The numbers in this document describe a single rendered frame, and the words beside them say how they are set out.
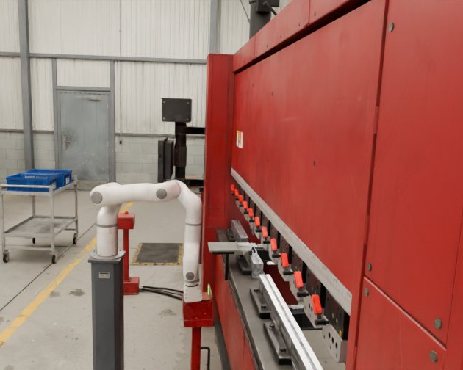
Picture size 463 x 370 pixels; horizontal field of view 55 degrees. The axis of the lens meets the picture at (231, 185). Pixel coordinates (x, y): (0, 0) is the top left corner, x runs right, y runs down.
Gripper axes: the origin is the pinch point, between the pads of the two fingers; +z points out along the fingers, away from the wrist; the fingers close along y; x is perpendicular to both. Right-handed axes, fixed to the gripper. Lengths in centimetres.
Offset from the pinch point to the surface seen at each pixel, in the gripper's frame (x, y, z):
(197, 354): -2.4, -0.2, 29.8
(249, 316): 36.7, -25.2, -10.8
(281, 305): 45, -39, -19
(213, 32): -703, -109, -259
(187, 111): -137, -12, -109
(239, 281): -7.2, -27.9, -10.6
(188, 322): 4.9, 3.7, 5.2
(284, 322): 63, -36, -19
